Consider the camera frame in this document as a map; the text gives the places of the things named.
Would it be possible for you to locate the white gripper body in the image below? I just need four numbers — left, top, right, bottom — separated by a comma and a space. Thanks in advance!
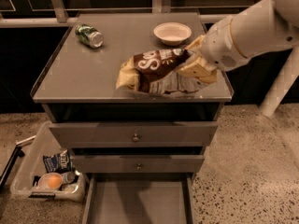
200, 16, 249, 71

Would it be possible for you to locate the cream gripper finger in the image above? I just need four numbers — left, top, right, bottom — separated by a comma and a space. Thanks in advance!
185, 35, 205, 52
177, 56, 217, 84

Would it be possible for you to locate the brown chip bag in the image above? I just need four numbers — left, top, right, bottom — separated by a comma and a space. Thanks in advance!
116, 49, 201, 94

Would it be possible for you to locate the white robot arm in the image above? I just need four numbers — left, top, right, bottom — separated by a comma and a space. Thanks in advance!
178, 0, 299, 117

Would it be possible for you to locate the top grey drawer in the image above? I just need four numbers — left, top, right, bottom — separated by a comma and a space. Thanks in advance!
50, 121, 217, 148

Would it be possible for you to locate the grey drawer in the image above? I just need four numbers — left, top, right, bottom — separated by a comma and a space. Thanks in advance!
72, 155, 204, 174
50, 121, 217, 148
82, 174, 196, 224

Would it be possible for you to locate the grey drawer cabinet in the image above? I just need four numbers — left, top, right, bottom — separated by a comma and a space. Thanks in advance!
30, 12, 235, 124

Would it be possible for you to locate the middle grey drawer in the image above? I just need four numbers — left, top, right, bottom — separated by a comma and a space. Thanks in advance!
72, 155, 204, 174

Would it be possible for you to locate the bottom grey drawer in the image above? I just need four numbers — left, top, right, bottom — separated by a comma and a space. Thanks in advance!
82, 174, 196, 224

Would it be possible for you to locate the blue chip bag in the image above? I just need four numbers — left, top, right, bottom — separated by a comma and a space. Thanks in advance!
43, 150, 72, 174

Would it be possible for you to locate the white paper bowl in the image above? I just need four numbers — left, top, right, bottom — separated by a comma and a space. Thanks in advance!
153, 22, 192, 46

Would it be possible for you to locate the green soda can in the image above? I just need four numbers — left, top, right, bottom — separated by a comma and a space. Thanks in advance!
75, 24, 104, 49

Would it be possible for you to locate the orange fruit cup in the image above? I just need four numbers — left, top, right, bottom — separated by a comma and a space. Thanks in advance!
38, 173, 63, 189

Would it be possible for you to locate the clear plastic bin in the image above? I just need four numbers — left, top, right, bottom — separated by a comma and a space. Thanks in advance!
10, 121, 85, 202

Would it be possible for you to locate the metal railing frame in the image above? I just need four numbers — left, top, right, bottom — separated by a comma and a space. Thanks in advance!
0, 0, 299, 29

